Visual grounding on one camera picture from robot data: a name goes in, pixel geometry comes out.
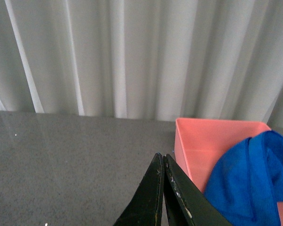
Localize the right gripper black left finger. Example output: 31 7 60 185
114 153 165 226

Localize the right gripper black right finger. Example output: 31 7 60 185
163 154 231 226

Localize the blue microfiber cloth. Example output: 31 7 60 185
204 130 283 226

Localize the pink plastic bin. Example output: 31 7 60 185
175 118 283 226

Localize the white pleated curtain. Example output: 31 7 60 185
0 0 283 128

